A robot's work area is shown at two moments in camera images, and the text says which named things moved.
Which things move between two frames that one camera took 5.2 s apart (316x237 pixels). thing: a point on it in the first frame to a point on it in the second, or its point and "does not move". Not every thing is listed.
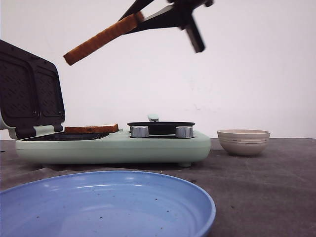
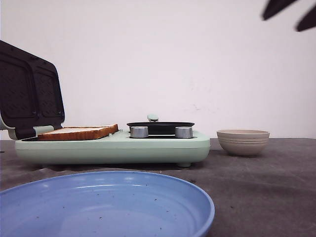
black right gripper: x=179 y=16 to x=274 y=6
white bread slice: x=71 y=56 to x=80 y=133
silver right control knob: x=184 y=132 does not move
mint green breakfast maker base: x=112 y=148 does not move
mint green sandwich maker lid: x=31 y=95 does not move
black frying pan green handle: x=155 y=127 does not move
